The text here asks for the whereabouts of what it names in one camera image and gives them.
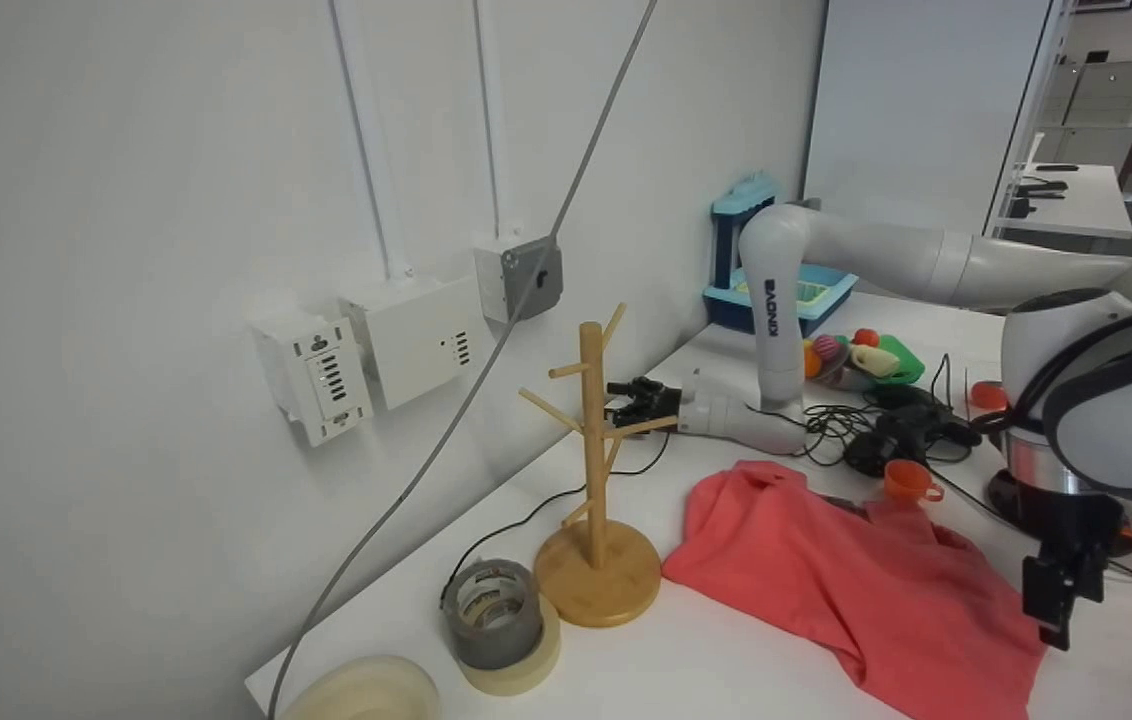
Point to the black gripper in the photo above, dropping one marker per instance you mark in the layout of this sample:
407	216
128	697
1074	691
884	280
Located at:
1082	532

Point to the coral red sweatshirt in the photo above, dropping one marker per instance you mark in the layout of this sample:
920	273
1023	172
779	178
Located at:
845	587

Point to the white static robot arm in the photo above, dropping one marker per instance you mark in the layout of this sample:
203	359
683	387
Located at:
779	305

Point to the orange plastic cup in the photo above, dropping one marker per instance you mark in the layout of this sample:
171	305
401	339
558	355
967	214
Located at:
911	480

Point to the red round lid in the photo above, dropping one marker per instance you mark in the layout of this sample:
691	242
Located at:
985	392

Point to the green toy block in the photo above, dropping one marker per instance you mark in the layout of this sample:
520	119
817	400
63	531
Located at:
905	360

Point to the yellow white toy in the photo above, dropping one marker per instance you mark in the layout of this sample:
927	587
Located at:
871	360

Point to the small red toy ball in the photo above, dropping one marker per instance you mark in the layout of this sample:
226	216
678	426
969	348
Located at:
867	339

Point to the pink toy ball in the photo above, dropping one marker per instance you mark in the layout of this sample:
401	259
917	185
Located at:
829	348

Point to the white background table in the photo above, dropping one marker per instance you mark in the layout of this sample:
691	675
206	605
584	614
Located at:
1085	201

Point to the wooden mug tree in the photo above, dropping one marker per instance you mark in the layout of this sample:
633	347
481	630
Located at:
595	532

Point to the blue plastic tray stand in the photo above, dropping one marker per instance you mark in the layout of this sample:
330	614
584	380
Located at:
731	252

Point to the white board panel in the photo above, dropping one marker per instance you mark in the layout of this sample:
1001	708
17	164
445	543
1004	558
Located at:
927	105

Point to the cream tape roll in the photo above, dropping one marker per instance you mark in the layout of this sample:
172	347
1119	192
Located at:
530	671

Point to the grey junction box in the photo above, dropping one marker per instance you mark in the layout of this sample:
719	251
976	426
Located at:
517	278

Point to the cream bowl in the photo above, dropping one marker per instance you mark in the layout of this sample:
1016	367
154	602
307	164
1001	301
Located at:
367	691

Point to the white socket with black print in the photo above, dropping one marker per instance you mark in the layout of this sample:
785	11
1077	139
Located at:
319	372

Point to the grey duct tape roll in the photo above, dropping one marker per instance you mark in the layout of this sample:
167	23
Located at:
489	618

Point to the plain white wall box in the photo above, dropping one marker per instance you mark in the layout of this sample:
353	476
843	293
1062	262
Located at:
418	342

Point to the white wall conduit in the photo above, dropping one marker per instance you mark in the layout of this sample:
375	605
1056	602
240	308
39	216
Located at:
485	120
361	132

